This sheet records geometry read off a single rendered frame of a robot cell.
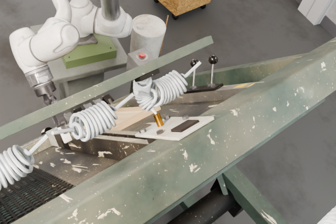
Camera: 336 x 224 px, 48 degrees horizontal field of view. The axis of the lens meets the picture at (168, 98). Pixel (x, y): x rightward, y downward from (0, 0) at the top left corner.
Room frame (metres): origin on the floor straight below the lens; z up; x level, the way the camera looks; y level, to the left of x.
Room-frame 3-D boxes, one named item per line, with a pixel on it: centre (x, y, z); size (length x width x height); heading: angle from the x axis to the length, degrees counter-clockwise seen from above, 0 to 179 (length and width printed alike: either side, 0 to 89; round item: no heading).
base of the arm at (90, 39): (1.70, 0.65, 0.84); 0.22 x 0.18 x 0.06; 125
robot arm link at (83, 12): (1.71, 0.63, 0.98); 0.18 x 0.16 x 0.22; 95
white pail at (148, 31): (2.53, 0.31, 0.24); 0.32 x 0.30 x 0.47; 129
